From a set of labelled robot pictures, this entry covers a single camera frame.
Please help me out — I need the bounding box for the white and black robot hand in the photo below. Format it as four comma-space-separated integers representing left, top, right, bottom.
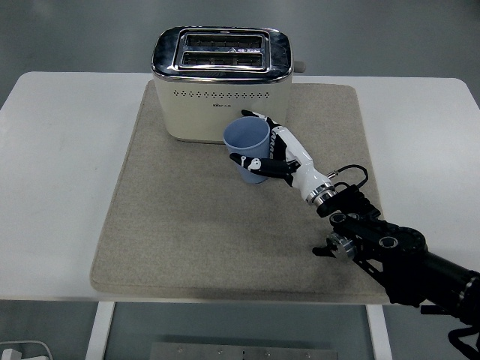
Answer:
229, 109, 333, 203

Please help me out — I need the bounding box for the blue ribbed plastic cup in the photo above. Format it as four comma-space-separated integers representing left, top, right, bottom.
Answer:
223, 115, 272, 185

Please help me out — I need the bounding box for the cream and chrome toaster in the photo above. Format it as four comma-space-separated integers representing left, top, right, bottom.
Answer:
150, 25, 307, 146

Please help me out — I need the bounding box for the beige felt mat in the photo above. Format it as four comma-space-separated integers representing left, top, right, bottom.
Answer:
88, 80, 401, 302

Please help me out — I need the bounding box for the white table leg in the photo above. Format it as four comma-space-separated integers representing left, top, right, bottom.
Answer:
85, 301, 116, 360
365, 302, 394, 360

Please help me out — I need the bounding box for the grey metal plate with screws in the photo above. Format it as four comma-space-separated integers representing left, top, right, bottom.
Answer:
149, 341, 338, 360

